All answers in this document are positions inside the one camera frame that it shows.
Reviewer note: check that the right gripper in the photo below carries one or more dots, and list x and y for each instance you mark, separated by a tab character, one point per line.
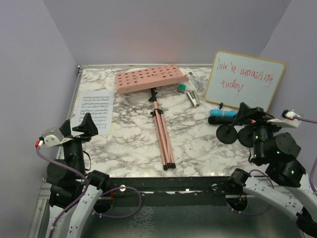
257	113

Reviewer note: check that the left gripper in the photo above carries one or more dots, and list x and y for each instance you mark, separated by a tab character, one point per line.
88	126

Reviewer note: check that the black microphone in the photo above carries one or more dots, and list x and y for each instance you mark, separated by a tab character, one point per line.
213	120

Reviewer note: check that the white sheet music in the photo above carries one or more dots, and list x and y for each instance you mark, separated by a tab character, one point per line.
99	104

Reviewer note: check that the pink music stand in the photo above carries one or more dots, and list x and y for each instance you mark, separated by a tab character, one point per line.
150	79

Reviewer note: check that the blue toy microphone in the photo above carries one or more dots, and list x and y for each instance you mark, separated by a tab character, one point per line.
222	113

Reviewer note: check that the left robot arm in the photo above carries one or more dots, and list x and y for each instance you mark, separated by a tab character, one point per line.
74	191

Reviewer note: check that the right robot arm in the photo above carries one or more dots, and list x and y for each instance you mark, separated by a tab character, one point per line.
279	151

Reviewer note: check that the white stapler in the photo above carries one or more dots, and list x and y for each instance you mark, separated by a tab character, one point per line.
193	98

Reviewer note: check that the packaged item flat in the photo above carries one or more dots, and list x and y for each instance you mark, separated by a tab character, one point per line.
196	82

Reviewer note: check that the green whiteboard eraser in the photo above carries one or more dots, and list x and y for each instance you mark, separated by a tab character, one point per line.
181	88

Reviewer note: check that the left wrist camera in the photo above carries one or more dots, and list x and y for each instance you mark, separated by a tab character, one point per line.
52	137

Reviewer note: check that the small whiteboard yellow frame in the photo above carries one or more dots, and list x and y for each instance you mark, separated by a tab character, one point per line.
237	78

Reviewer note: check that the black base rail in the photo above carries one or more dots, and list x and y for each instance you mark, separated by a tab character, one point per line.
170	191

